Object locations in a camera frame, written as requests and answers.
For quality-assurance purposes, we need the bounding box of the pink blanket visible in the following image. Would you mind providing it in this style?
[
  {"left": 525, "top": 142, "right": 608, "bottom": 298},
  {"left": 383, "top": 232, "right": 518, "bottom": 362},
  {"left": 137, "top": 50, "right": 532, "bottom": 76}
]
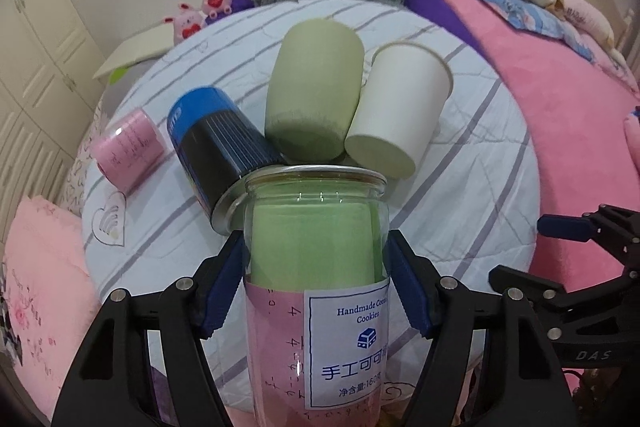
[{"left": 432, "top": 0, "right": 640, "bottom": 295}]

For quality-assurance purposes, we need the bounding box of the blue printed pillow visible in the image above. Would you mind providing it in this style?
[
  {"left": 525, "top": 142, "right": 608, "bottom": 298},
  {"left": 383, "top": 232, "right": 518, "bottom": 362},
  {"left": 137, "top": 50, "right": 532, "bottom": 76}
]
[{"left": 462, "top": 0, "right": 610, "bottom": 58}]

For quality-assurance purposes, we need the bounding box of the green cup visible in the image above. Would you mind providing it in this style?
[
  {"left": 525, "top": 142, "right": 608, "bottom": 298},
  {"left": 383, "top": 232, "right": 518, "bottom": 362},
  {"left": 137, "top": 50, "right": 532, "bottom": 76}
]
[{"left": 264, "top": 19, "right": 365, "bottom": 161}]

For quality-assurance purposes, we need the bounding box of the cream wardrobe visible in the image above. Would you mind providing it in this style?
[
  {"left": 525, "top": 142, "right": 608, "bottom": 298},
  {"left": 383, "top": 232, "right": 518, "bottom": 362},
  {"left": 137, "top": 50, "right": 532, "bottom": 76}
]
[{"left": 0, "top": 0, "right": 108, "bottom": 210}]

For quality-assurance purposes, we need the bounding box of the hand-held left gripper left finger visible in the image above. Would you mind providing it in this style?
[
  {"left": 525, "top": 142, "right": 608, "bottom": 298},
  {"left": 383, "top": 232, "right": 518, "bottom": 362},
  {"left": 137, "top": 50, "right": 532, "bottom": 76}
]
[{"left": 50, "top": 232, "right": 247, "bottom": 427}]

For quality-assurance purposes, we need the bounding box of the blue and black can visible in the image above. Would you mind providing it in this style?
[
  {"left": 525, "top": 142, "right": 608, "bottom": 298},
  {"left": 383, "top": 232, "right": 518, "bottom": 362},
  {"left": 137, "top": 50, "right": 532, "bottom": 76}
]
[{"left": 166, "top": 87, "right": 287, "bottom": 236}]

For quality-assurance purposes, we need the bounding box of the pink embroidered pillow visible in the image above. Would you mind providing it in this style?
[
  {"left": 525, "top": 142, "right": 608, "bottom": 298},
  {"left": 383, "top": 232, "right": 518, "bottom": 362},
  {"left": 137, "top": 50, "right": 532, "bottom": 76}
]
[{"left": 0, "top": 196, "right": 102, "bottom": 380}]

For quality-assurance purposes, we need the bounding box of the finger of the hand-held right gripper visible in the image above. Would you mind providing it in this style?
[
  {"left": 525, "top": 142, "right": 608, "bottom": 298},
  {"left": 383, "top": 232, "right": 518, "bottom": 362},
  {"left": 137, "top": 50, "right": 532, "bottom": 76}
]
[
  {"left": 537, "top": 204, "right": 640, "bottom": 269},
  {"left": 488, "top": 264, "right": 608, "bottom": 323}
]

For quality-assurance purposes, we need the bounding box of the cream flat board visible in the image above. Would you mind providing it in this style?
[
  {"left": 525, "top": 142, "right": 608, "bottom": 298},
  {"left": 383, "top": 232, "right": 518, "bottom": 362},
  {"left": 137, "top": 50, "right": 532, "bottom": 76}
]
[{"left": 92, "top": 24, "right": 177, "bottom": 80}]

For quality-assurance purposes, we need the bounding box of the clear cookie jar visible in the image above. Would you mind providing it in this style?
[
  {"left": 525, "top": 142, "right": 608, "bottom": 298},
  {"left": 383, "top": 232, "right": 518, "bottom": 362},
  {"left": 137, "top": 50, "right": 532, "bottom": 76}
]
[{"left": 243, "top": 164, "right": 390, "bottom": 427}]

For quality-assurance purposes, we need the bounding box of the pink cup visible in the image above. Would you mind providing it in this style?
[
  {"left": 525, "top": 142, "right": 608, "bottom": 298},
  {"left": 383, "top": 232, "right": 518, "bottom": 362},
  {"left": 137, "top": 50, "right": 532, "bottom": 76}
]
[{"left": 90, "top": 108, "right": 166, "bottom": 198}]

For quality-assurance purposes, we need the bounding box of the purple cloth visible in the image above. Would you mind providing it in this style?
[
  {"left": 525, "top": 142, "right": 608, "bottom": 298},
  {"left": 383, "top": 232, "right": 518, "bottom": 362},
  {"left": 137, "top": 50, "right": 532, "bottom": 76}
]
[{"left": 404, "top": 0, "right": 482, "bottom": 44}]

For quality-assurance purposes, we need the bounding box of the white paper cup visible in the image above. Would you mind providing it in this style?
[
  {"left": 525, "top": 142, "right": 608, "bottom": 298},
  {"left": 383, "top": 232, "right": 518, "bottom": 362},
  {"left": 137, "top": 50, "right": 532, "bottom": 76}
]
[{"left": 344, "top": 41, "right": 455, "bottom": 180}]

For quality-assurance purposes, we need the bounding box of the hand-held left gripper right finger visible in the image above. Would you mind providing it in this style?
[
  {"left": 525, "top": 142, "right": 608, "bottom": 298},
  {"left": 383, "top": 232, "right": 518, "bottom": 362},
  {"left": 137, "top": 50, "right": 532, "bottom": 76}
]
[{"left": 388, "top": 230, "right": 581, "bottom": 427}]

